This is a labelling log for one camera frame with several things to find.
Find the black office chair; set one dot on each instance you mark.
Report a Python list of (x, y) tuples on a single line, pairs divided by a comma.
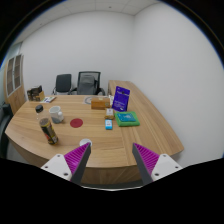
[(63, 82)]

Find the white and green leaflet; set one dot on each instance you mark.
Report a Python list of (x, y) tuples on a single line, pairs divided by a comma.
[(49, 99)]

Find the purple standing packet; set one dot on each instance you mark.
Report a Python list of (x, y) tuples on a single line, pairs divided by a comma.
[(121, 98)]

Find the flat round red coaster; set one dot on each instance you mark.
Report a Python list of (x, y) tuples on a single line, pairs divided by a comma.
[(76, 123)]

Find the orange-brown cardboard box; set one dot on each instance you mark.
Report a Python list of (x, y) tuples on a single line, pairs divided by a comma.
[(100, 103)]

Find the clear black-capped drink bottle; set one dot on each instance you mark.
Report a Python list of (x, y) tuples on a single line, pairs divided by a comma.
[(48, 130)]

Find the grey mesh office chair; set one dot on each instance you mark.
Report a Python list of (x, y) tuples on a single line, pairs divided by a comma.
[(87, 83)]

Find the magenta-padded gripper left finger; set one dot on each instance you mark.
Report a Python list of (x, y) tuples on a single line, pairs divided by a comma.
[(77, 159)]

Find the green folded cloth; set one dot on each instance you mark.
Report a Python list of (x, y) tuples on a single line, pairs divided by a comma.
[(133, 123)]

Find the wooden glass-door shelf cabinet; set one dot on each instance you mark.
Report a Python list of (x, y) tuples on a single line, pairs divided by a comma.
[(15, 76)]

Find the dark boxes in wooden holder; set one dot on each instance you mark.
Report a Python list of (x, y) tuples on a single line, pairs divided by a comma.
[(35, 94)]

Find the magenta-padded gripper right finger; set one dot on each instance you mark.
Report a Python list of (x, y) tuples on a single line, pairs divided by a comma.
[(146, 159)]

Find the dark padded chair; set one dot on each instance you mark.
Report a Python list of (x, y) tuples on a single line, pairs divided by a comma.
[(4, 133)]

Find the grey and white mug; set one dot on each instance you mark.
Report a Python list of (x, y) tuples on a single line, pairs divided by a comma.
[(55, 113)]

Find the teal flat packet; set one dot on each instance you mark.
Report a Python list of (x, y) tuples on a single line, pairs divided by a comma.
[(126, 117)]

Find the small blue white box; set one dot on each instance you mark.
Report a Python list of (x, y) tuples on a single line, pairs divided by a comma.
[(108, 124)]

